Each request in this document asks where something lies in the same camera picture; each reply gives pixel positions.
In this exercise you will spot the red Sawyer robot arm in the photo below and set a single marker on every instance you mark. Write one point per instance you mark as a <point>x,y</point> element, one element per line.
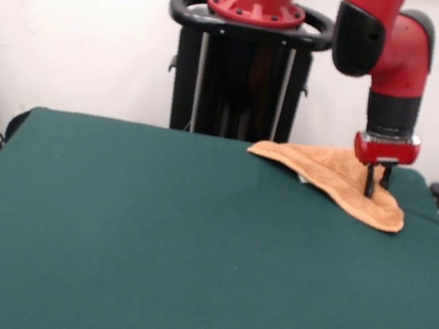
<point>404,56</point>

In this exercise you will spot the dark green table cloth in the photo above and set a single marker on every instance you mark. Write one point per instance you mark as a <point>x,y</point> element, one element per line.
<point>66,232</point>

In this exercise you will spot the tan terry towel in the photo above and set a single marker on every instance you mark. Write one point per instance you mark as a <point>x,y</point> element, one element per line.
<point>327,169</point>

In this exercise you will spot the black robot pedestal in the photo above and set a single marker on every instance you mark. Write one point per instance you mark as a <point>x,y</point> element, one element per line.
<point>239,92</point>

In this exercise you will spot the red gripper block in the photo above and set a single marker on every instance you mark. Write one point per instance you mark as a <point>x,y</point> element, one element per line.
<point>386,153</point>

